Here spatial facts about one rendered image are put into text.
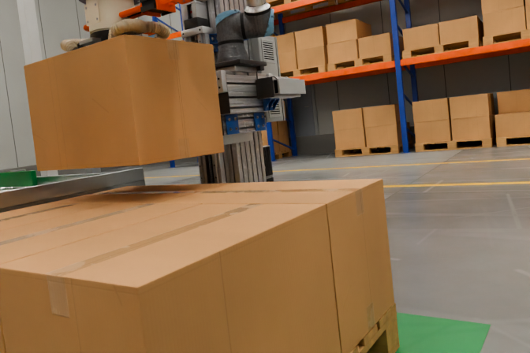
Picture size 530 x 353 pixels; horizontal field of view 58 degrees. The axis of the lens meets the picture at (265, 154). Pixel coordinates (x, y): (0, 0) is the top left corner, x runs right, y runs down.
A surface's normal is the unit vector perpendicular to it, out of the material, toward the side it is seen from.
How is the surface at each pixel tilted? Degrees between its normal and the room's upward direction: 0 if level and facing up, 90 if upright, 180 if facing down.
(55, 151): 90
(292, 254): 90
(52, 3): 90
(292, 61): 90
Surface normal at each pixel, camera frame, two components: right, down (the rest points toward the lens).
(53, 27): 0.85, -0.06
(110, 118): -0.58, 0.11
